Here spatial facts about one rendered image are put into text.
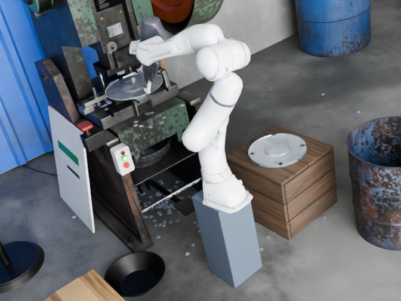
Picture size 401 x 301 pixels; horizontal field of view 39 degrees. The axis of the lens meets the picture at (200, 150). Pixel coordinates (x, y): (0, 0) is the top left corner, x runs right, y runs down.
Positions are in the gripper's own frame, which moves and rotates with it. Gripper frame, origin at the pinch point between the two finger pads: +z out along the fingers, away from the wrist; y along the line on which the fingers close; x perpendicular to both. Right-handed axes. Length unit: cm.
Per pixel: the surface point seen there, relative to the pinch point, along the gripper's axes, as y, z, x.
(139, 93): -2.1, 5.6, 3.1
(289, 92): 145, 92, 5
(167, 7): 39, -10, 30
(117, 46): 1.4, -7.0, 23.9
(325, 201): 49, 44, -85
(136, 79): 7.6, 11.9, 16.7
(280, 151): 39, 24, -56
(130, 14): 9.8, -21.6, 25.2
